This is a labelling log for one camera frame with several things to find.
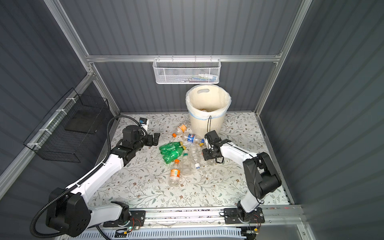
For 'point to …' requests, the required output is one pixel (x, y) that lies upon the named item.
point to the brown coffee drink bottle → (204, 110)
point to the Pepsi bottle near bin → (192, 138)
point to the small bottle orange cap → (180, 130)
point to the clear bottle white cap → (196, 154)
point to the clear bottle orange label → (174, 180)
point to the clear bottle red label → (211, 162)
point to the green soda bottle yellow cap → (174, 154)
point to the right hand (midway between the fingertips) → (210, 155)
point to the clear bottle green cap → (186, 164)
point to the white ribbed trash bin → (207, 105)
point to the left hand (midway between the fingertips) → (151, 132)
